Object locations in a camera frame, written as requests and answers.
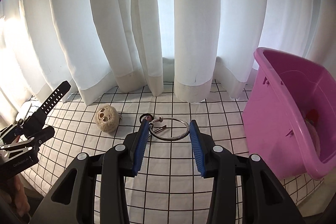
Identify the black wrist watch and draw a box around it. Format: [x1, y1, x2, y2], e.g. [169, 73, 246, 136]
[22, 81, 71, 133]

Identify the pink plastic bin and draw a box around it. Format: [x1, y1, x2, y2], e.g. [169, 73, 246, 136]
[242, 48, 335, 180]

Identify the white black grid tablecloth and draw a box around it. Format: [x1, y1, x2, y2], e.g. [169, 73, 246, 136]
[19, 79, 325, 224]

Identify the beige plush sloth keychain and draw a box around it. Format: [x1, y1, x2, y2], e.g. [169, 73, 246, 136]
[94, 105, 122, 133]

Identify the white curtain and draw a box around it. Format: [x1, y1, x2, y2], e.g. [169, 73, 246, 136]
[1, 0, 335, 125]

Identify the person's left hand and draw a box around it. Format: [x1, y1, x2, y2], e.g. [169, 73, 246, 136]
[1, 175, 30, 217]

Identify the black hair tie pink charm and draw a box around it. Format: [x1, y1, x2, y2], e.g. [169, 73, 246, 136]
[139, 113, 154, 123]

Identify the large silver bangle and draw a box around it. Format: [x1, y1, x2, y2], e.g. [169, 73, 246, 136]
[149, 116, 190, 141]

